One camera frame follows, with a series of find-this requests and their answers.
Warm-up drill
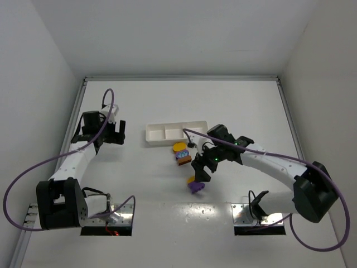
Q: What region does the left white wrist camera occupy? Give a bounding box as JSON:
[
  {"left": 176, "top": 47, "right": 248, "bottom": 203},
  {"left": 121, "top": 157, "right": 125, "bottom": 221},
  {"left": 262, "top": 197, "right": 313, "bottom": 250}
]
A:
[{"left": 100, "top": 104, "right": 119, "bottom": 124}]

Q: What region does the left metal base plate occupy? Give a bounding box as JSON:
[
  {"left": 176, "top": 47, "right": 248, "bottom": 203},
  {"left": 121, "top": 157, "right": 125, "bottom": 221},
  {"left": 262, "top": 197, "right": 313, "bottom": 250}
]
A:
[{"left": 85, "top": 203, "right": 134, "bottom": 227}]

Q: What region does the yellow half-round lego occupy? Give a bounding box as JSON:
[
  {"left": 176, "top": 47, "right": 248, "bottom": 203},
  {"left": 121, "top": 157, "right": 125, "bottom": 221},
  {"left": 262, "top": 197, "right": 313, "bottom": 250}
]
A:
[{"left": 187, "top": 176, "right": 195, "bottom": 184}]

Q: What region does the brown lego brick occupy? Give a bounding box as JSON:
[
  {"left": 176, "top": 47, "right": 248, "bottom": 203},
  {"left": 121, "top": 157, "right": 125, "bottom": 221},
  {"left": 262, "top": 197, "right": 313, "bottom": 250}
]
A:
[{"left": 177, "top": 155, "right": 192, "bottom": 166}]

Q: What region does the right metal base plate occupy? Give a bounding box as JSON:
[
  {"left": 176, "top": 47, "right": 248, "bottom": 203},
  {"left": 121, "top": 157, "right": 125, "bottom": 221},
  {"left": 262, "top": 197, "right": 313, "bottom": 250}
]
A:
[{"left": 231, "top": 203, "right": 284, "bottom": 227}]

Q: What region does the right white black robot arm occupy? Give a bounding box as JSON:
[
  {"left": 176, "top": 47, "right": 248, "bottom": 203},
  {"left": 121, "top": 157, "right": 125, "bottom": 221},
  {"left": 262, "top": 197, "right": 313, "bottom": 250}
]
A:
[{"left": 184, "top": 124, "right": 338, "bottom": 223}]

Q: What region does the yellow rounded lego near tray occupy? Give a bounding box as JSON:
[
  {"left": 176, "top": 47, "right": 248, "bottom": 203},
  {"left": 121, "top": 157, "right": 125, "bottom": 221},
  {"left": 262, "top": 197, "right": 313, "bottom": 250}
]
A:
[{"left": 172, "top": 142, "right": 186, "bottom": 153}]

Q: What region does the purple lego brick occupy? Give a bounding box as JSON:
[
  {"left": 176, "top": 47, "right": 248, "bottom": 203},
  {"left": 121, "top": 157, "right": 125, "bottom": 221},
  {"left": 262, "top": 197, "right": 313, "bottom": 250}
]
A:
[{"left": 187, "top": 181, "right": 205, "bottom": 194}]

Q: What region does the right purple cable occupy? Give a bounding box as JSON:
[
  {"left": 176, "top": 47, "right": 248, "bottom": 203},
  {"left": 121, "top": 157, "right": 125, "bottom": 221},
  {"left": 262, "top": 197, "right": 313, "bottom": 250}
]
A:
[{"left": 182, "top": 128, "right": 350, "bottom": 252}]

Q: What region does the metal base plate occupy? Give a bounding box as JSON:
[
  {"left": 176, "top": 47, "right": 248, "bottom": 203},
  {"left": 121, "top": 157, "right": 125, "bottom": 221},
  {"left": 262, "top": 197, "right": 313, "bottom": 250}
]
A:
[
  {"left": 85, "top": 203, "right": 134, "bottom": 227},
  {"left": 231, "top": 203, "right": 284, "bottom": 227}
]

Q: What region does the purple lego with flower print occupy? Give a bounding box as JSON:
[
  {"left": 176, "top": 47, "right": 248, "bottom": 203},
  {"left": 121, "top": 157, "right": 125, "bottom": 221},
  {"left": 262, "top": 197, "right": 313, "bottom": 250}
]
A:
[{"left": 175, "top": 149, "right": 191, "bottom": 161}]

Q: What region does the white three-compartment tray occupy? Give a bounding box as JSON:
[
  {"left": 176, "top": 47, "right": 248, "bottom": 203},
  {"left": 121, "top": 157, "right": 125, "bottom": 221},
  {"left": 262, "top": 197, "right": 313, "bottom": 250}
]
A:
[{"left": 145, "top": 121, "right": 208, "bottom": 146}]

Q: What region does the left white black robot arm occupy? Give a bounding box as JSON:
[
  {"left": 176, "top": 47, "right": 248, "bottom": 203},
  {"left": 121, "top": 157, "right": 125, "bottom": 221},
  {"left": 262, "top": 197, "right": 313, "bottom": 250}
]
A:
[{"left": 36, "top": 105, "right": 126, "bottom": 230}]

